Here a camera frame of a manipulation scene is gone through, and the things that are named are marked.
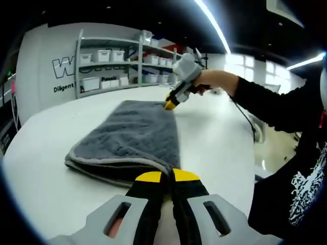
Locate grey metal shelf unit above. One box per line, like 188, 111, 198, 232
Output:
75, 29, 205, 100

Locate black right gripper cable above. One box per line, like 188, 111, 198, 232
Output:
228, 94, 258, 144

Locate rows of white storage bins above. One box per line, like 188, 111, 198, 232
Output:
79, 38, 184, 91

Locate white ceiling vent panel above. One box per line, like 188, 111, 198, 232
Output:
265, 0, 305, 29

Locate person's black printed shirt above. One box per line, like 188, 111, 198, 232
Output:
247, 107, 327, 245

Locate white worn device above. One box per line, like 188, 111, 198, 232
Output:
318, 68, 327, 113

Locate grey cabinet machine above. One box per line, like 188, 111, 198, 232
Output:
0, 119, 16, 154

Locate white stand with pink tag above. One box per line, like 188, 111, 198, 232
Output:
9, 73, 22, 131

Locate person's right hand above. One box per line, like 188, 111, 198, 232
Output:
193, 70, 240, 96

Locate long ceiling light strip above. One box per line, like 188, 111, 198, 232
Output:
194, 0, 232, 55
286, 52, 327, 71

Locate grey towel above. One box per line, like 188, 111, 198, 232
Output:
64, 100, 182, 188

